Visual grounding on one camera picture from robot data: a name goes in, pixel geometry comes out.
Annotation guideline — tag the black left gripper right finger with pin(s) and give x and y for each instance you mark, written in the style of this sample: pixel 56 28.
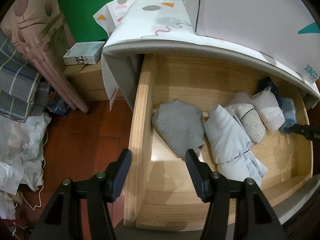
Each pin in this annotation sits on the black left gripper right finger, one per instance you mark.
pixel 210 186

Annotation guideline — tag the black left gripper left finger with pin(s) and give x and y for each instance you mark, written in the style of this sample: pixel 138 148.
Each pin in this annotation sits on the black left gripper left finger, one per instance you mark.
pixel 108 185

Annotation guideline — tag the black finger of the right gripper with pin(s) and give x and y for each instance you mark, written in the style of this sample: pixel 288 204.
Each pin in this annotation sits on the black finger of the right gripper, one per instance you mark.
pixel 309 132

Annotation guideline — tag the light blue underwear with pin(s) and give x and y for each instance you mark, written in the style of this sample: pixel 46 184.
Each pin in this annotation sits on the light blue underwear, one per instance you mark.
pixel 289 112

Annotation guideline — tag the white pale-blue garment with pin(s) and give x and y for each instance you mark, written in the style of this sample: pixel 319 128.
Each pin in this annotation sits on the white pale-blue garment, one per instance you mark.
pixel 231 147

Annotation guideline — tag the white folded underwear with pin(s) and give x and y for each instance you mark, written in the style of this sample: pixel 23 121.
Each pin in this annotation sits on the white folded underwear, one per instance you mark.
pixel 268 109

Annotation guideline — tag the wooden drawer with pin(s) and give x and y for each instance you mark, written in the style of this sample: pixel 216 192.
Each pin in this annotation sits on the wooden drawer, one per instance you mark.
pixel 159 192

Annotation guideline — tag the grey ribbed folded underwear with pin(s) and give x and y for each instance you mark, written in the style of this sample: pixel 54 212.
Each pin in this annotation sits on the grey ribbed folded underwear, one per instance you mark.
pixel 180 124

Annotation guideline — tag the honeycomb patterned folded underwear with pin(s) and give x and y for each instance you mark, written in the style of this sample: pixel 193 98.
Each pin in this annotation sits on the honeycomb patterned folded underwear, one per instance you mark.
pixel 241 107

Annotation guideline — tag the dark navy folded underwear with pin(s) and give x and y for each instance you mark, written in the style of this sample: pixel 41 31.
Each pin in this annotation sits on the dark navy folded underwear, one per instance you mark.
pixel 267 82

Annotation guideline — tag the white green-printed crumpled sheet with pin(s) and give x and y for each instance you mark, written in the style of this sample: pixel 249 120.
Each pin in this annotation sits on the white green-printed crumpled sheet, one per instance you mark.
pixel 21 159

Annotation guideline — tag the brown cardboard box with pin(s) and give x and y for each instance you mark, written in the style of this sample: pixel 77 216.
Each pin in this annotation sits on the brown cardboard box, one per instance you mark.
pixel 93 82

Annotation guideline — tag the plaid grey folded cloth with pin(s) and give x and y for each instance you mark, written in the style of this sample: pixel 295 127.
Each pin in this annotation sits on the plaid grey folded cloth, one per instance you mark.
pixel 24 92

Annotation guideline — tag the white storage box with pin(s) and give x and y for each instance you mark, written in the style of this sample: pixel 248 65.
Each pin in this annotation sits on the white storage box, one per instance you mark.
pixel 284 30

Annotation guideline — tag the small pale blue box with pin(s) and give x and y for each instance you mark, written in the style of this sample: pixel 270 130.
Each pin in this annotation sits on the small pale blue box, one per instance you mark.
pixel 84 53

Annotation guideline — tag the patterned white table cloth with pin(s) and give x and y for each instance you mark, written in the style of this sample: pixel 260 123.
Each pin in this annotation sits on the patterned white table cloth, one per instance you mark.
pixel 129 20

